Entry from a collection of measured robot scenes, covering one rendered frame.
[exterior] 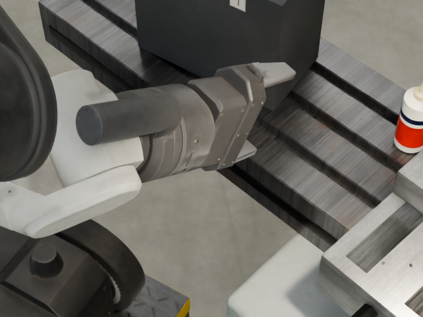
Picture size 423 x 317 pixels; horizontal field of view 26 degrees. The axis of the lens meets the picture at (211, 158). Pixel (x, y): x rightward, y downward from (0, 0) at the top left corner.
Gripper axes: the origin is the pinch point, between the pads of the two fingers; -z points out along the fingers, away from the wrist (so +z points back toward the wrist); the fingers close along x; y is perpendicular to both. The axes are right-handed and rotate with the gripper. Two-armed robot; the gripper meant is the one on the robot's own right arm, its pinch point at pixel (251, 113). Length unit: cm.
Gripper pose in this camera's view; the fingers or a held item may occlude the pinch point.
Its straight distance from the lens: 98.9
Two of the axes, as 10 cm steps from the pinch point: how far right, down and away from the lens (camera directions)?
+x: 3.7, -7.7, -5.2
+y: -6.4, -6.2, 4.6
